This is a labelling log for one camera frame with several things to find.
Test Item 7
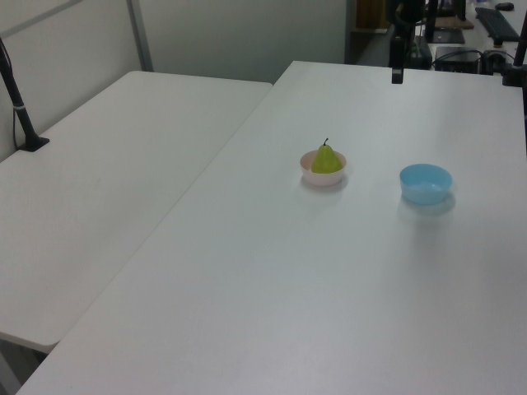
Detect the black monitor stand pole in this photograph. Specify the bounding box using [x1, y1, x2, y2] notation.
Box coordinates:
[425, 0, 440, 43]

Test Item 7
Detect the black laptop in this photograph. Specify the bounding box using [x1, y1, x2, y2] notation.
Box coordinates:
[430, 26, 467, 45]

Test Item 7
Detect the green pear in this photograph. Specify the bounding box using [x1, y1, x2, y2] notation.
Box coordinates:
[310, 137, 343, 174]

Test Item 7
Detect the blue plastic bowl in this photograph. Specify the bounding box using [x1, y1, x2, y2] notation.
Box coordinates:
[399, 163, 454, 206]

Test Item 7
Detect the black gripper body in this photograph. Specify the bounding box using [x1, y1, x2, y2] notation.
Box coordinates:
[389, 35, 407, 70]

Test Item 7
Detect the black camera stand with clamp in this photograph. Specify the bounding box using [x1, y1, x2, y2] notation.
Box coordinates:
[500, 0, 527, 88]

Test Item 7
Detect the brown wooden cabinet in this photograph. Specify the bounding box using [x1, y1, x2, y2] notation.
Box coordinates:
[355, 0, 390, 30]

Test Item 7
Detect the pink plastic bowl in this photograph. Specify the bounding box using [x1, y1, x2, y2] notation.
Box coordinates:
[299, 150, 347, 188]

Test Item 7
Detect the white side table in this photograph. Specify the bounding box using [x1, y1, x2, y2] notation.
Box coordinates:
[0, 70, 275, 355]

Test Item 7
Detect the black keyboard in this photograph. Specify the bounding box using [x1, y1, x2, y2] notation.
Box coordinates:
[474, 7, 520, 42]

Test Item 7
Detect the grey partition post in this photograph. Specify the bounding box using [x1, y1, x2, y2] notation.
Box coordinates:
[126, 0, 155, 73]

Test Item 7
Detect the black computer box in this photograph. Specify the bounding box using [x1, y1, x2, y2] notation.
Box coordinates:
[433, 45, 483, 73]

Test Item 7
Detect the black clamped camera pole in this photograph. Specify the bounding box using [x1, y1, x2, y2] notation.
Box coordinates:
[0, 36, 51, 152]

